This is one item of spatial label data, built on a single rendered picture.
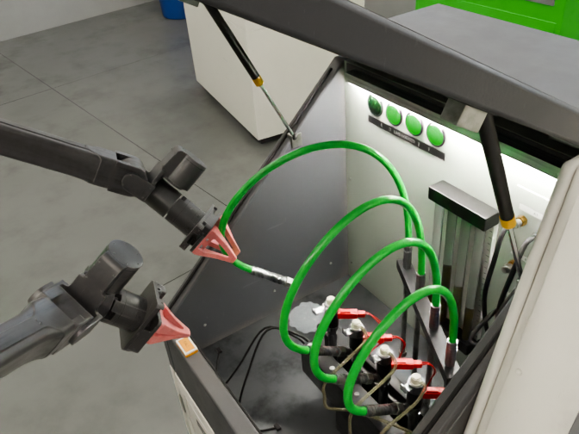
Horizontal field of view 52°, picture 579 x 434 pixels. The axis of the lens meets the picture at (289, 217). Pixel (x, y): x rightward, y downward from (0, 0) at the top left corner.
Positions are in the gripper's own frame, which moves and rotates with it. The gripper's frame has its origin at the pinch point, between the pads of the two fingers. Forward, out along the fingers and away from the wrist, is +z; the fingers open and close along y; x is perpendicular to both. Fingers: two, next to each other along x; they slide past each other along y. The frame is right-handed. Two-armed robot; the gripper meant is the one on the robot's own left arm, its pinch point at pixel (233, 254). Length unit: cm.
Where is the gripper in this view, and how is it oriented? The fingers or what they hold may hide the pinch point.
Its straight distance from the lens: 114.8
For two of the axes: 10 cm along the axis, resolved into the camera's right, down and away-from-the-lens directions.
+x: -6.3, 6.7, 3.9
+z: 7.6, 6.3, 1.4
